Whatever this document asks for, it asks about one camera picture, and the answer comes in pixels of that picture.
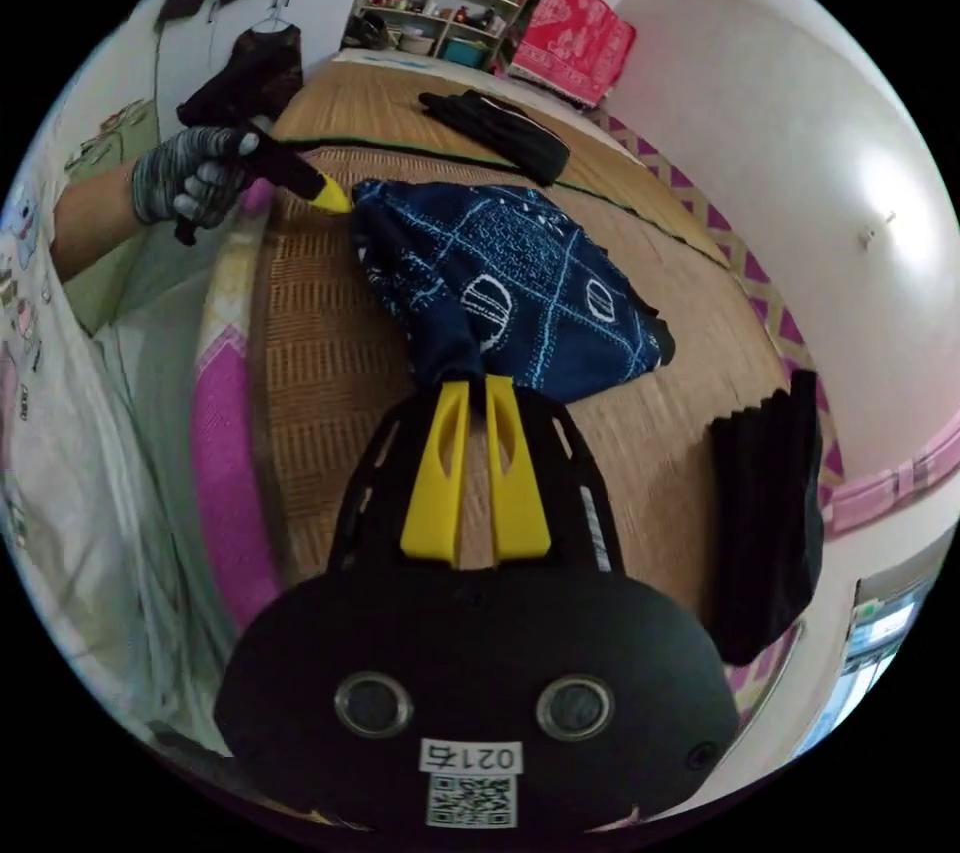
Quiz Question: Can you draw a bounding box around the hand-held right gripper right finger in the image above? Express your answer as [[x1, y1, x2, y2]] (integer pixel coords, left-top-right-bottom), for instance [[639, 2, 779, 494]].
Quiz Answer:
[[485, 375, 553, 562]]

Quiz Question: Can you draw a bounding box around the dark hanging garment on hanger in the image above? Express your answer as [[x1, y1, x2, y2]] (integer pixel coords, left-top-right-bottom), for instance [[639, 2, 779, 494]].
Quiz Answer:
[[175, 26, 306, 128]]

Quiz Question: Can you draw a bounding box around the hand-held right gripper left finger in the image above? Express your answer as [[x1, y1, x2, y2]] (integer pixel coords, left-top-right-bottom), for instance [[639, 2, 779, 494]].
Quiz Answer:
[[400, 381, 472, 563]]

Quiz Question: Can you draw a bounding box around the blue printed long sleeve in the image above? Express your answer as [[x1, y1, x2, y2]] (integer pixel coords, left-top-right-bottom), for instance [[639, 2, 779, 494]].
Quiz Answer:
[[349, 179, 677, 406]]

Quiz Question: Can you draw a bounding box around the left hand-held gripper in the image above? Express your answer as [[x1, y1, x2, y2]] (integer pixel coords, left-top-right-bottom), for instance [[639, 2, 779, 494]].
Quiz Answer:
[[173, 129, 355, 247]]

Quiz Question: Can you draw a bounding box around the person's body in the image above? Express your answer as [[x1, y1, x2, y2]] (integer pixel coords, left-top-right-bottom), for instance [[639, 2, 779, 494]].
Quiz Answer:
[[0, 177, 253, 761]]

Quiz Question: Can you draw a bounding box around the plain black garment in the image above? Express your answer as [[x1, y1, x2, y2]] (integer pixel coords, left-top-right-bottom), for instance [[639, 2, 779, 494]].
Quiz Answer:
[[707, 368, 827, 668]]

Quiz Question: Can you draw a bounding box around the person's left hand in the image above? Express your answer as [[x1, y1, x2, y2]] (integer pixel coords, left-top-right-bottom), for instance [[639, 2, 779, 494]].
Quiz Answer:
[[132, 126, 261, 229]]

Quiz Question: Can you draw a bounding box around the red patterned blanket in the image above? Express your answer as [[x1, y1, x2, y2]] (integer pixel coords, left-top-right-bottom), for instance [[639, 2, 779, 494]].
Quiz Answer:
[[507, 0, 638, 110]]

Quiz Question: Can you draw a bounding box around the black garment with white stripe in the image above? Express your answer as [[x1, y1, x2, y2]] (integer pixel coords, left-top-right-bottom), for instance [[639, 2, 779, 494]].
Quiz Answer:
[[417, 88, 572, 188]]

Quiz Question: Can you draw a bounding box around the window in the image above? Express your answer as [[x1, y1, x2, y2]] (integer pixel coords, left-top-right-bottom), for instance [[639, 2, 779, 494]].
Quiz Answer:
[[813, 573, 935, 746]]

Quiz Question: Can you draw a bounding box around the person's left forearm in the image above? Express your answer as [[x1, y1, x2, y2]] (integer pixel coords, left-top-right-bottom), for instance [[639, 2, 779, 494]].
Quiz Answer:
[[52, 161, 145, 285]]

